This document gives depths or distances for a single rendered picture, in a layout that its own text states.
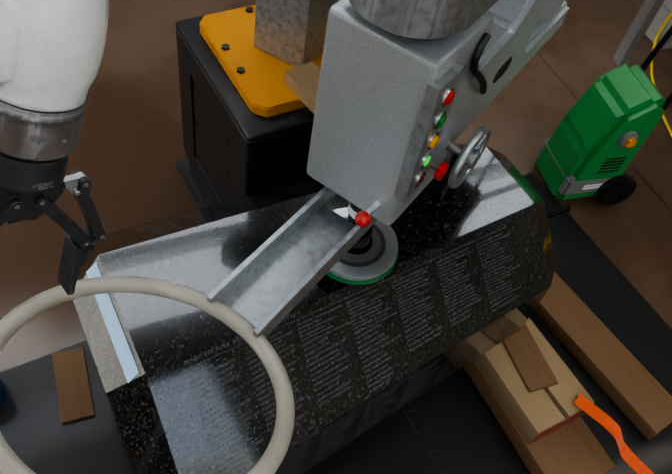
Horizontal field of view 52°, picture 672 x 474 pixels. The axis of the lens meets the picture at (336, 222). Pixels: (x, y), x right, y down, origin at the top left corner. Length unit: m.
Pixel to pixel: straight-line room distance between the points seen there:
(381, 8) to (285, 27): 1.13
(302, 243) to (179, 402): 0.45
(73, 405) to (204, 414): 0.88
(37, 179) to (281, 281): 0.72
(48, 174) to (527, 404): 1.90
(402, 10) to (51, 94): 0.57
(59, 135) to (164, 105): 2.57
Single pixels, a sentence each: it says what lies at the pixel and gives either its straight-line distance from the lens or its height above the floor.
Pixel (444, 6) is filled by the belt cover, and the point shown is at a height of 1.63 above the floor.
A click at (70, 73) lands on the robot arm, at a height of 1.79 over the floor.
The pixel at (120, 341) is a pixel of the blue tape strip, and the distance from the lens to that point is 1.61.
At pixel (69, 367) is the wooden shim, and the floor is 0.03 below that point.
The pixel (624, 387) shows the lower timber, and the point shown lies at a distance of 2.69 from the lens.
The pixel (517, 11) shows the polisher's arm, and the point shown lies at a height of 1.42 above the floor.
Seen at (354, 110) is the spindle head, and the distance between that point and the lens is 1.25.
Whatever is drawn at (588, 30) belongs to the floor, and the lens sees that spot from 4.30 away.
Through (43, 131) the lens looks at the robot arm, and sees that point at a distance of 0.68.
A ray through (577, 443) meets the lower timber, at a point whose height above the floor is 0.10.
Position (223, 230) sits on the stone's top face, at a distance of 1.73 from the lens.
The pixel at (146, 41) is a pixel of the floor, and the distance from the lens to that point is 3.60.
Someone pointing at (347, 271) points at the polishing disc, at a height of 0.88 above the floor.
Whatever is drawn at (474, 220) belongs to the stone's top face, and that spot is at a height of 0.82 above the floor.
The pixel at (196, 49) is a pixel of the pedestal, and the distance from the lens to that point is 2.36.
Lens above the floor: 2.21
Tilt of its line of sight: 52 degrees down
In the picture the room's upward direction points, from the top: 12 degrees clockwise
